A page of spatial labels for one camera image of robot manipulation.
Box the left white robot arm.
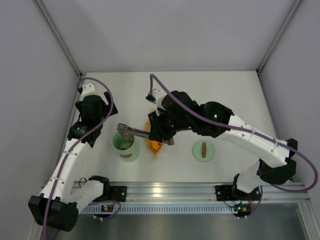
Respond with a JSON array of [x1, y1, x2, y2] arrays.
[[28, 91, 118, 232]]

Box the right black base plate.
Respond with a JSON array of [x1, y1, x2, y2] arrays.
[[214, 184, 261, 202]]

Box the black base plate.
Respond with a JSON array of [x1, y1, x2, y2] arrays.
[[99, 185, 127, 202], [214, 184, 261, 202]]

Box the right controller board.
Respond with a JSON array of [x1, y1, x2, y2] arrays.
[[233, 204, 252, 220]]

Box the green cup container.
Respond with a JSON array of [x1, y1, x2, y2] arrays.
[[112, 132, 140, 163]]

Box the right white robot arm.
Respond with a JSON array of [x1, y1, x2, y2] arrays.
[[146, 89, 298, 196]]

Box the brown food piece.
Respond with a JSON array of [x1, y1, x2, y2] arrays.
[[123, 134, 133, 141]]

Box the left aluminium frame post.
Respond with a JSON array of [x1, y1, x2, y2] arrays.
[[32, 0, 83, 79]]

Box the controller board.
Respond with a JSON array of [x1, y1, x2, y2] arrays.
[[233, 204, 252, 220], [93, 204, 117, 221]]

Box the metal tongs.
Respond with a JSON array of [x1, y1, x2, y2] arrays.
[[116, 123, 149, 139]]

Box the left controller board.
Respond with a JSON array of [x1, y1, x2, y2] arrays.
[[93, 204, 117, 221]]

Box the green lid with handle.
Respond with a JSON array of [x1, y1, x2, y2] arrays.
[[192, 141, 216, 163]]

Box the aluminium mounting rail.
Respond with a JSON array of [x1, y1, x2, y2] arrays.
[[110, 182, 310, 205]]

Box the grey slotted cable duct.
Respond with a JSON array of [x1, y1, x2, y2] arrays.
[[81, 203, 235, 215]]

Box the orange boat-shaped tray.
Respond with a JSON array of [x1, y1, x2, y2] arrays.
[[144, 118, 164, 159]]

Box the orange food piece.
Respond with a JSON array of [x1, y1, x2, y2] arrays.
[[151, 141, 162, 152]]

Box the aluminium frame post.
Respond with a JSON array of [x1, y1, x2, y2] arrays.
[[32, 0, 83, 79], [256, 0, 305, 76]]

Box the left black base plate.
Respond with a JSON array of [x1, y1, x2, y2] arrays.
[[99, 185, 127, 202]]

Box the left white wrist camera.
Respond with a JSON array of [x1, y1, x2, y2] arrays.
[[77, 82, 96, 98]]

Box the right aluminium frame post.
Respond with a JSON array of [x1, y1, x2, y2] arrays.
[[256, 0, 305, 76]]

